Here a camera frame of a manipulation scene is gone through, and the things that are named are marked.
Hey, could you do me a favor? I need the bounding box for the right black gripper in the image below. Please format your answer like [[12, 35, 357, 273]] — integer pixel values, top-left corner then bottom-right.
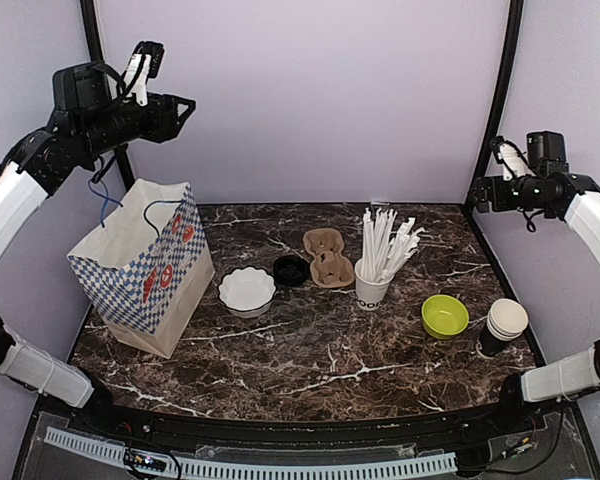
[[469, 173, 550, 212]]

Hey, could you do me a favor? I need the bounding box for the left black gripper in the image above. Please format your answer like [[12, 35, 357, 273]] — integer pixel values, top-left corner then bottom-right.
[[77, 90, 197, 159]]

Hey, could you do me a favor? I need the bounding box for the black paper coffee cup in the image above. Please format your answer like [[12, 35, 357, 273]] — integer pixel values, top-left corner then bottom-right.
[[476, 298, 529, 358]]

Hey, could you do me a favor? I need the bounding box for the black coffee cup lid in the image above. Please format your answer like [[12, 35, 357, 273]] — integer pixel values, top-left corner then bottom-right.
[[273, 255, 310, 287]]

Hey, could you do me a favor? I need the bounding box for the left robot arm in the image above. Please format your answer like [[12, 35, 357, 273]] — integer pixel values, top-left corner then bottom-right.
[[0, 62, 196, 436]]

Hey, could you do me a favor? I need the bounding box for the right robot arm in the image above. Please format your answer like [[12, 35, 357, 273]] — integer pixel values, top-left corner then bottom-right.
[[468, 131, 600, 434]]

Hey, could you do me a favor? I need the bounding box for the checkered paper takeout bag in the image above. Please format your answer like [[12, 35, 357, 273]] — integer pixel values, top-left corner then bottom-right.
[[67, 179, 215, 358]]

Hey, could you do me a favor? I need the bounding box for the lime green bowl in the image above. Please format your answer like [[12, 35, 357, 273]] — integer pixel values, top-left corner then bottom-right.
[[421, 294, 469, 340]]

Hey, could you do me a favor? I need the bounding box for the brown cardboard cup carrier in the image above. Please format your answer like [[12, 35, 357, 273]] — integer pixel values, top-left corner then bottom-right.
[[303, 228, 355, 289]]

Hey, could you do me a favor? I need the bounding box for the white scalloped bowl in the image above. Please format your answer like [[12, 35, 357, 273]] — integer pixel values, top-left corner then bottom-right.
[[218, 266, 276, 319]]

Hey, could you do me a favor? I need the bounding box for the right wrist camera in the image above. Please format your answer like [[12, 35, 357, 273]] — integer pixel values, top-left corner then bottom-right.
[[489, 136, 533, 181]]

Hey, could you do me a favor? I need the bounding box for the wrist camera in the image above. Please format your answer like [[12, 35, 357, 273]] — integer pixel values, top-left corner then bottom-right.
[[123, 41, 164, 107], [489, 136, 533, 181]]

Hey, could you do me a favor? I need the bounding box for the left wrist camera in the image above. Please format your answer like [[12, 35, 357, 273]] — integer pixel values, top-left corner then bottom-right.
[[123, 41, 164, 107]]

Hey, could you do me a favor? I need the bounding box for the black left frame post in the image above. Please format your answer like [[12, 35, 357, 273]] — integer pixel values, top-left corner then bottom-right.
[[79, 0, 136, 204]]

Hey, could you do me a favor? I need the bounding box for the black frame post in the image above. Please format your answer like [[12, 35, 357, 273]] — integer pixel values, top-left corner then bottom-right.
[[79, 0, 136, 204], [472, 0, 524, 182]]

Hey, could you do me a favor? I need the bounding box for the black right frame post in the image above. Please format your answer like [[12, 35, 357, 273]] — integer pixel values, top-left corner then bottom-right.
[[472, 0, 524, 182]]

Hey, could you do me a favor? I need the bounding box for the white slotted cable duct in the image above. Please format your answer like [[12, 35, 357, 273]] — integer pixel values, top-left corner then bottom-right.
[[44, 427, 458, 479]]

